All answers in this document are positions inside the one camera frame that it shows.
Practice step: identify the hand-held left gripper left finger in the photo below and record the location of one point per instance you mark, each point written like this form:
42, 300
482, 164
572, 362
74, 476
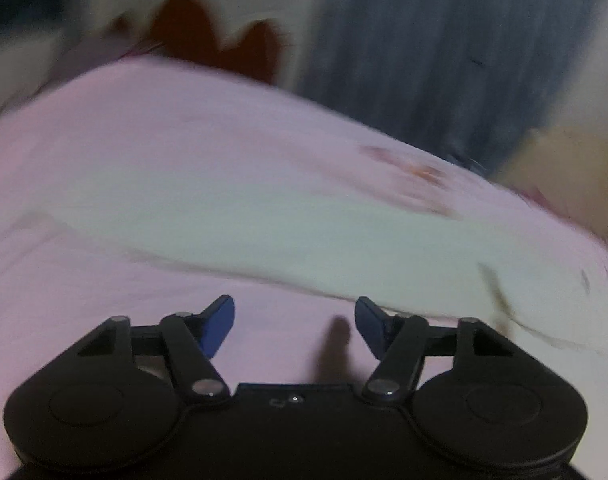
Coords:
219, 327

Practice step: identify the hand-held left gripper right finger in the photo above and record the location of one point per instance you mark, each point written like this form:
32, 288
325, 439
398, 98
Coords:
368, 325

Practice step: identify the white small garment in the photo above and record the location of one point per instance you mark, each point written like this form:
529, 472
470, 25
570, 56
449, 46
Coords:
234, 225

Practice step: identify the pink floral bed sheet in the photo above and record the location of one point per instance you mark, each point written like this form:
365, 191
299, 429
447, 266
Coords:
134, 135

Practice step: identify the beige cloth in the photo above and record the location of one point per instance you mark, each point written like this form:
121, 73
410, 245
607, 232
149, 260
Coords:
568, 170

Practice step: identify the blue-grey ribbed cloth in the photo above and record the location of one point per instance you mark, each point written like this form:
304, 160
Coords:
433, 60

